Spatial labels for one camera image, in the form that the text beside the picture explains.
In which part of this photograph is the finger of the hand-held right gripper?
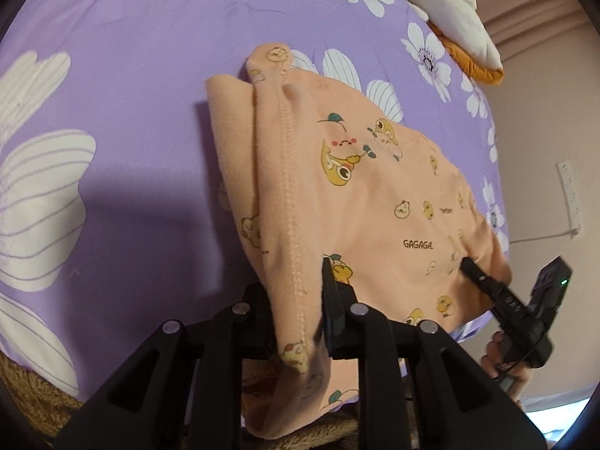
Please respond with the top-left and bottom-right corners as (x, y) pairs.
(460, 258), (516, 312)

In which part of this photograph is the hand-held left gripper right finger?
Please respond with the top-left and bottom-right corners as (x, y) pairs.
(321, 257), (547, 450)

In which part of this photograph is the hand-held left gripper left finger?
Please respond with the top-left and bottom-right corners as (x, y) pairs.
(54, 282), (277, 450)

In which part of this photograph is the orange cartoon print garment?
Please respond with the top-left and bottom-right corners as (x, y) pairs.
(205, 42), (514, 441)

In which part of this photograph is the person's right hand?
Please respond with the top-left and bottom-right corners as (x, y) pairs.
(480, 330), (533, 406)

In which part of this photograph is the white power strip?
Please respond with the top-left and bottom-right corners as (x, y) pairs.
(557, 159), (585, 241)

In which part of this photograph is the brown fuzzy blanket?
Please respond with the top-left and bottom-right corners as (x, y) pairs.
(0, 351), (366, 450)

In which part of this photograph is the cream and orange pillow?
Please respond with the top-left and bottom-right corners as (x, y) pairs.
(375, 0), (504, 73)

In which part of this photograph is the purple floral bed sheet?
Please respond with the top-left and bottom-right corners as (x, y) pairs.
(0, 0), (512, 399)

